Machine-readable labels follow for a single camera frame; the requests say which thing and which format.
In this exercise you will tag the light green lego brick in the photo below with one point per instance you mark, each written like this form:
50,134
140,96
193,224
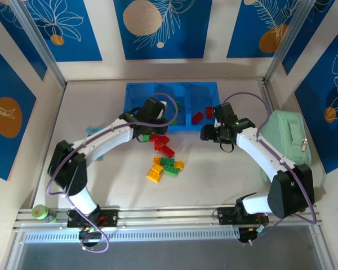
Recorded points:
174,122

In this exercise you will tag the long red lego brick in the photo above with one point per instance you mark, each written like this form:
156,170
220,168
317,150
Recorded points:
198,117

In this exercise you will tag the right black-white robot arm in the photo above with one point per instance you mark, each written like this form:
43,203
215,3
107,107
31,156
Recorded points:
259,152

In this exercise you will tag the left black-white robot arm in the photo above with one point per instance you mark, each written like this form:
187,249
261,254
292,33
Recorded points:
107,137

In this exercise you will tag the small red lego brick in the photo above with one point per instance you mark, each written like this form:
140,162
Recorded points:
155,137

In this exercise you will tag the small green lego brick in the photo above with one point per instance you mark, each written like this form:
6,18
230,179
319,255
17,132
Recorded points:
145,138

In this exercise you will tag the translucent red lego brick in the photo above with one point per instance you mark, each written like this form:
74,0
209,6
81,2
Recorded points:
158,145

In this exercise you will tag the blue three-compartment plastic bin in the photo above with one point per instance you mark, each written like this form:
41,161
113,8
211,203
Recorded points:
197,98

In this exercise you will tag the long green lego brick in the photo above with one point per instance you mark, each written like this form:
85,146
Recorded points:
168,161
171,170

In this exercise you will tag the tall yellow lego brick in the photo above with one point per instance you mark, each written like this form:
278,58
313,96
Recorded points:
155,174

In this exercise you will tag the mint green zip pouch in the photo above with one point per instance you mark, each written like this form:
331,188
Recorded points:
293,135

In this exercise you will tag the green tape roll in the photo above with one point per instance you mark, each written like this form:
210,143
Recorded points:
40,211

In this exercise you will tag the blue leaf-print wall panel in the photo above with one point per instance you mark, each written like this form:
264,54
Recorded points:
163,42
5,140
307,42
250,42
22,50
324,126
64,28

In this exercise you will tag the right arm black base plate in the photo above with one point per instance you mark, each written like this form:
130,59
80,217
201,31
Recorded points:
226,216

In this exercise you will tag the aluminium mounting rail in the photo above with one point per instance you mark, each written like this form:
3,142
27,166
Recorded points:
169,215

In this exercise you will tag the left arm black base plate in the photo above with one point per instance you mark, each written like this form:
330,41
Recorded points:
110,218

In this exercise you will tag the aluminium frame post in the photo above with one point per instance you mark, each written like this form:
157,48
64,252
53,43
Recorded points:
288,42
41,45

